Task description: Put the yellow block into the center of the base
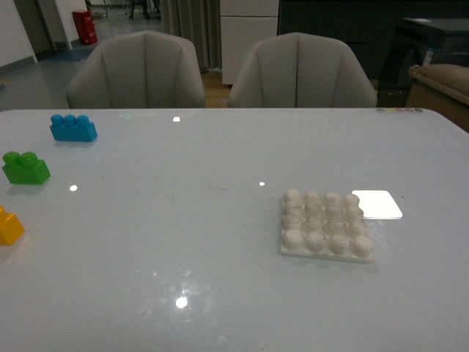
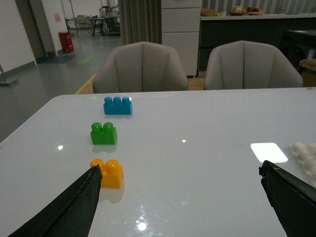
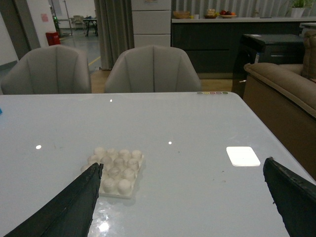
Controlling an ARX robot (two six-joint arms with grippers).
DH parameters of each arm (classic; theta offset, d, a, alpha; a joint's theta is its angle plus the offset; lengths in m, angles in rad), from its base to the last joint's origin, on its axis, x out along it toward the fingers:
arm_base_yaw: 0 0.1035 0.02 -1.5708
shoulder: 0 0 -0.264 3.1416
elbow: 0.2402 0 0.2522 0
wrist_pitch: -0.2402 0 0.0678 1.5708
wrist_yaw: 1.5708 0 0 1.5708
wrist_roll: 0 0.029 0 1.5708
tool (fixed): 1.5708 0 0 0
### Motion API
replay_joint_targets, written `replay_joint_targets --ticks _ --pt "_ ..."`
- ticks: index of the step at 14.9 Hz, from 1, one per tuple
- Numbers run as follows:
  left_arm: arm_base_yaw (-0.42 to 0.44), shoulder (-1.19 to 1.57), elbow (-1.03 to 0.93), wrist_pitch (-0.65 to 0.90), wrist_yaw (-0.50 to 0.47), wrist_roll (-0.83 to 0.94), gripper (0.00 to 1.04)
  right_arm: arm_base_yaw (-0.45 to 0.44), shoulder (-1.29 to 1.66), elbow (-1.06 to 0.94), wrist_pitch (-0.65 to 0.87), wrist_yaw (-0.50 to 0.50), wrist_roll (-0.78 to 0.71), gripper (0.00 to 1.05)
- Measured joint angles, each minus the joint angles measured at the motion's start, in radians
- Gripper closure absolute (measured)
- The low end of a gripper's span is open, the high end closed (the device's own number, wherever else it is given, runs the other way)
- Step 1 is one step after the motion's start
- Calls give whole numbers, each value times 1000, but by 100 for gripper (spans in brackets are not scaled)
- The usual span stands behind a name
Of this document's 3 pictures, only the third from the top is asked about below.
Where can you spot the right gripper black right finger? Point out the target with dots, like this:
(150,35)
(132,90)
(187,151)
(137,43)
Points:
(294,196)

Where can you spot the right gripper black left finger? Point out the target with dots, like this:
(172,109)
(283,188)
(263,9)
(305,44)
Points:
(69,214)

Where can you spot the brown sofa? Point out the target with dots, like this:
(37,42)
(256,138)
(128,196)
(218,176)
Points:
(284,99)

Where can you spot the coloured sticker strip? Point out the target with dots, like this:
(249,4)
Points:
(213,92)

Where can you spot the grey left armchair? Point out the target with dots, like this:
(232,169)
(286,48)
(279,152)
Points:
(56,69)

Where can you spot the grey armchair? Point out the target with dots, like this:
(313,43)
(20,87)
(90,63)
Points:
(56,69)
(153,68)

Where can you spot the grey right armchair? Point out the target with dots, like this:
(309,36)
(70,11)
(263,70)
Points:
(153,68)

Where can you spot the dark kitchen counter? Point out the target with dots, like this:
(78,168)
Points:
(212,44)

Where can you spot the red fire box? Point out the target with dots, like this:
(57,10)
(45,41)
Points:
(52,38)

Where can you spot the potted plant white pot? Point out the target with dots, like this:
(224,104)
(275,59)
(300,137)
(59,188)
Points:
(297,7)

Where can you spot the fruit plate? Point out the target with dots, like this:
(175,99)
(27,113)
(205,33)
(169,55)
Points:
(227,14)

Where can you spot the grey curtain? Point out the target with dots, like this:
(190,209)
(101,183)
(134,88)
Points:
(115,29)

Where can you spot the white drawer cabinet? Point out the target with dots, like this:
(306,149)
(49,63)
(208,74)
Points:
(151,22)

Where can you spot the wicker basket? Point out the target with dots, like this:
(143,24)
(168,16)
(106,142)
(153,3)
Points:
(181,14)

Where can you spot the white studded base plate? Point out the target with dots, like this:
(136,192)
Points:
(120,170)

